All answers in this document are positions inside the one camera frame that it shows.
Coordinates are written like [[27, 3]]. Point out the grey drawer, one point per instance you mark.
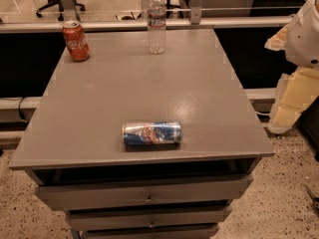
[[149, 218], [143, 192], [202, 231]]

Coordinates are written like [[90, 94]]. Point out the clear plastic water bottle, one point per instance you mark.
[[156, 26]]

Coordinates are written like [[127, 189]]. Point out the grey metal railing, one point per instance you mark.
[[140, 25]]

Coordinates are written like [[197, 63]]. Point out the blue silver redbull can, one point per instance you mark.
[[159, 132]]

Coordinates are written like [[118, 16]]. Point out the grey drawer cabinet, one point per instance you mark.
[[75, 135]]

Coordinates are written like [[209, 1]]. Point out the bottom grey drawer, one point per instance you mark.
[[202, 231]]

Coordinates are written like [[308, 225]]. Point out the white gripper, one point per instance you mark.
[[304, 39]]

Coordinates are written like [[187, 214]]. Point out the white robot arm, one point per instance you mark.
[[295, 93]]

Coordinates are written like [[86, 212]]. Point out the middle grey drawer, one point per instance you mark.
[[149, 218]]

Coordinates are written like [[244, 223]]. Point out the red coca-cola can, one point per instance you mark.
[[75, 40]]

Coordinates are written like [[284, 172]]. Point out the top grey drawer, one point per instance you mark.
[[143, 192]]

